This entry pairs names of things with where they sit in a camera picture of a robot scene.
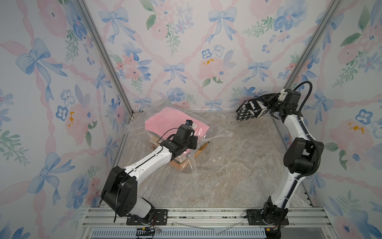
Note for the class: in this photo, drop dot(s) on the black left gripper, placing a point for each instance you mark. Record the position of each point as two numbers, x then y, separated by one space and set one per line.
194 139

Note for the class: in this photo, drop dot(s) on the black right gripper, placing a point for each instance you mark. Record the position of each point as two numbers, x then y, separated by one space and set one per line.
270 102

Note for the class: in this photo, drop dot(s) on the black white patterned blanket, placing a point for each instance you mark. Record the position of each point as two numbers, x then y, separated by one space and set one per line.
255 107

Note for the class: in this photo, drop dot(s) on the pink fluffy blanket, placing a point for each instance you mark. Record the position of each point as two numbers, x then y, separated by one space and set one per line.
161 124

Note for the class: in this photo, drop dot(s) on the clear plastic vacuum bag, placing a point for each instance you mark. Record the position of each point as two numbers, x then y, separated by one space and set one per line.
218 139

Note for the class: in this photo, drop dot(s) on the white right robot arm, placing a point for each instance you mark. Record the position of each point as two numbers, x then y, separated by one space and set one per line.
301 159

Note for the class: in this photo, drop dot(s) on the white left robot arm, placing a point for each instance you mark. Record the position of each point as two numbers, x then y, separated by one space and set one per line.
120 191

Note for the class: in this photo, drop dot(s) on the orange cream striped blanket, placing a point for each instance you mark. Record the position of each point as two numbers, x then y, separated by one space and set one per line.
183 161

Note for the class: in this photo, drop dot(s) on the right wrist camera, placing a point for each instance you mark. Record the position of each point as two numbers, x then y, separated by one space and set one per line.
283 95

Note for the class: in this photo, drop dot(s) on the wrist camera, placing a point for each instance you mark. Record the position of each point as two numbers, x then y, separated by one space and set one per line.
283 95
189 123

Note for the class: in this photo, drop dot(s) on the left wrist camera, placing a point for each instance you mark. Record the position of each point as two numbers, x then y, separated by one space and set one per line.
189 123

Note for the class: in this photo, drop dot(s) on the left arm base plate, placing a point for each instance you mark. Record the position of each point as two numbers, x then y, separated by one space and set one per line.
156 217

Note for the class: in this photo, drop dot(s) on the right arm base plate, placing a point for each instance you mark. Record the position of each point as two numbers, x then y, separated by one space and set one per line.
258 217

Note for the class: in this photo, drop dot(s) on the right aluminium corner post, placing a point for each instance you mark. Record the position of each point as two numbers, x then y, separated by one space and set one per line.
318 33

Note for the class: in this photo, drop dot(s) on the aluminium corner post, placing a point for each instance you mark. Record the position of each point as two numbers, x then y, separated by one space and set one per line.
94 33
318 33

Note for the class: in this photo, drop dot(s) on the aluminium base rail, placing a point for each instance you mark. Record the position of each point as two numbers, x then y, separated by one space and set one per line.
206 223

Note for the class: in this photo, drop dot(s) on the left aluminium corner post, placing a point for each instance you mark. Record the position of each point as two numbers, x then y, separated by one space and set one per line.
94 33

